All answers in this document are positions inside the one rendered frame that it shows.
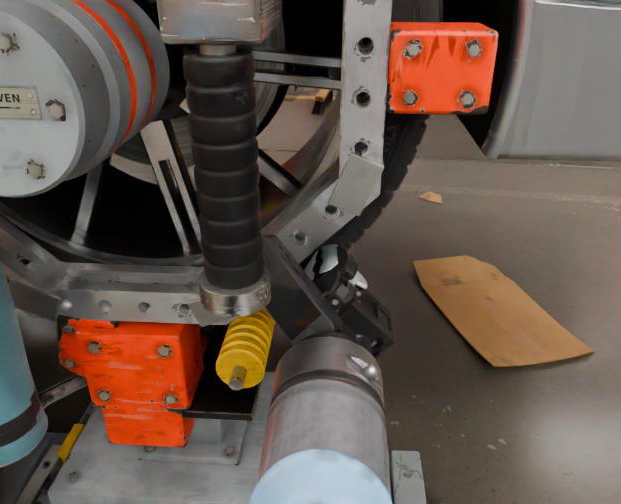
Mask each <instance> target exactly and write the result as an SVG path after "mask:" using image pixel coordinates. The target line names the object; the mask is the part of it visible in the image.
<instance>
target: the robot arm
mask: <svg viewBox="0 0 621 504"><path fill-rule="evenodd" d="M262 248H263V249H262V253H261V254H262V256H263V266H265V267H266V268H267V269H268V270H269V272H270V283H271V299H270V302H269V303H268V304H267V306H265V307H264V308H265V309H266V310H267V312H268V313H269V314H270V316H271V317H272V318H273V320H274V321H275V322H276V324H277V325H278V326H279V328H280V329H281V330H282V332H283V333H284V334H285V336H286V337H287V338H288V340H289V341H290V342H291V344H292V345H293V347H291V348H290V349H289V350H287V351H286V352H285V354H284V355H283V356H282V358H281V359H280V360H279V362H278V366H277V369H276V372H275V377H274V383H273V388H272V394H271V399H270V405H269V414H268V419H267V425H266V430H265V436H264V441H263V447H262V453H261V458H260V464H259V469H258V475H257V480H256V486H255V489H254V491H253V493H252V496H251V499H250V502H249V504H393V503H392V499H391V485H390V471H389V458H388V444H387V431H386V418H385V409H384V384H383V382H382V375H381V369H380V367H379V365H378V363H377V361H376V359H377V358H378V357H380V356H381V354H382V352H383V351H384V350H386V349H387V348H389V347H390V346H391V345H393V344H394V343H395V341H394V332H393V323H392V314H391V312H390V311H389V310H388V309H387V308H386V307H385V306H384V305H383V304H381V303H380V302H379V301H378V300H377V299H376V298H375V297H374V296H373V295H372V294H370V293H369V292H368V291H367V290H366V288H367V282H366V280H365V278H364V277H363V276H362V275H361V274H360V273H359V272H358V264H357V262H356V260H355V259H354V257H353V256H352V255H350V254H349V253H348V252H347V251H346V250H345V249H343V248H342V247H341V246H339V245H337V244H332V245H325V246H322V247H321V249H320V250H318V251H316V253H315V254H314V256H313V257H312V259H311V260H310V262H309V263H308V265H307V266H306V268H305V269H304V270H303V269H302V267H301V266H300V265H299V264H298V262H297V261H296V260H295V258H294V257H293V256H292V255H291V253H290V252H289V251H288V249H287V248H286V247H285V246H284V244H283V243H282V242H281V241H280V239H279V238H278V237H277V236H276V235H274V234H269V235H262ZM355 284H356V285H358V286H360V287H362V288H364V290H362V291H361V292H360V291H359V290H357V289H356V288H355ZM380 312H381V313H382V314H383V315H384V316H386V317H387V318H388V328H389V329H387V328H386V327H385V326H384V325H383V319H382V316H381V315H380ZM384 339H385V341H384ZM381 346H382V347H381ZM379 347H381V348H379ZM378 348H379V349H378ZM376 349H378V350H377V351H375V350H376ZM374 351H375V352H374ZM372 352H374V353H373V354H372Z"/></svg>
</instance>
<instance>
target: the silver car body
mask: <svg viewBox="0 0 621 504"><path fill-rule="evenodd" d="M498 154H499V155H498V157H497V159H518V160H566V161H615V162H621V0H534V6H533V17H532V25H531V33H530V41H529V47H528V54H527V60H526V65H525V70H524V75H523V80H522V84H521V88H520V93H519V96H518V100H517V103H516V107H515V111H514V114H513V117H512V120H511V123H510V126H509V129H508V132H507V134H506V137H505V140H504V143H503V145H502V147H501V149H500V150H499V152H498Z"/></svg>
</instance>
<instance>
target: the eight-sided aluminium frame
mask: <svg viewBox="0 0 621 504"><path fill-rule="evenodd" d="M391 13H392V0H343V22H342V61H341V101H340V141H339V159H338V160H337V161H336V162H335V163H334V164H333V165H332V166H331V167H330V168H329V169H327V170H326V171H325V172H324V173H323V174H322V175H321V176H320V177H319V178H318V179H317V180H316V181H314V182H313V183H312V184H311V185H310V186H309V187H308V188H307V189H306V190H305V191H304V192H302V193H301V194H300V195H299V196H298V197H297V198H296V199H295V200H294V201H293V202H292V203H291V204H289V205H288V206H287V207H286V208H285V209H284V210H283V211H282V212H281V213H280V214H279V215H277V216H276V217H275V218H274V219H273V220H272V221H271V222H270V223H269V224H268V225H267V226H265V227H264V228H263V229H262V230H261V231H260V232H261V234H262V235H269V234H274V235H276V236H277V237H278V238H279V239H280V241H281V242H282V243H283V244H284V246H285V247H286V248H287V249H288V251H289V252H290V253H291V255H292V256H293V257H294V258H295V260H296V261H297V262H298V264H300V263H301V262H302V261H303V260H304V259H305V258H307V257H308V256H309V255H310V254H311V253H312V252H314V251H315V250H316V249H317V248H318V247H319V246H321V245H322V244H323V243H324V242H325V241H326V240H328V239H329V238H330V237H331V236H332V235H334V234H335V233H336V232H337V231H338V230H339V229H341V228H342V227H343V226H344V225H345V224H346V223H348V222H349V221H350V220H351V219H352V218H353V217H355V216H360V215H361V213H362V211H363V209H364V208H365V207H366V206H367V205H369V204H370V203H371V202H372V201H373V200H374V199H376V198H377V197H378V196H379V194H380V188H381V173H382V171H383V169H384V163H383V141H384V125H385V109H386V93H387V77H388V61H389V45H390V29H391ZM365 37H367V38H370V39H371V41H370V43H368V44H367V45H361V44H360V43H358V42H359V41H360V39H362V38H365ZM360 92H365V93H360ZM0 262H1V265H2V268H3V271H4V273H5V276H6V279H7V282H8V286H9V289H10V292H11V296H12V299H13V302H14V306H15V308H18V309H20V310H21V311H22V312H24V313H25V314H27V315H28V316H29V317H32V318H46V319H49V320H51V321H56V320H57V318H58V315H64V316H70V317H75V318H81V319H89V320H106V321H132V322H158V323H184V324H199V325H200V326H201V327H204V326H207V325H228V324H229V323H230V322H232V321H233V320H234V319H235V318H236V317H222V316H217V315H214V314H212V313H209V312H208V311H206V310H205V309H204V308H203V307H202V305H201V301H200V292H199V283H198V278H199V275H200V273H201V272H202V271H203V270H204V267H191V266H160V265H130V264H99V263H69V262H63V261H60V260H58V259H57V258H56V257H54V256H53V255H52V254H50V253H49V252H48V251H46V250H45V249H44V248H43V247H41V246H40V245H39V244H37V243H36V242H35V241H34V240H32V239H31V238H30V237H28V236H27V235H26V234H24V233H23V232H22V231H21V230H19V229H18V228H17V227H15V226H14V225H13V224H11V223H10V222H9V221H8V220H6V219H5V218H4V217H2V216H1V215H0ZM159 283H160V284H159ZM195 284H196V285H195ZM187 304H188V305H187Z"/></svg>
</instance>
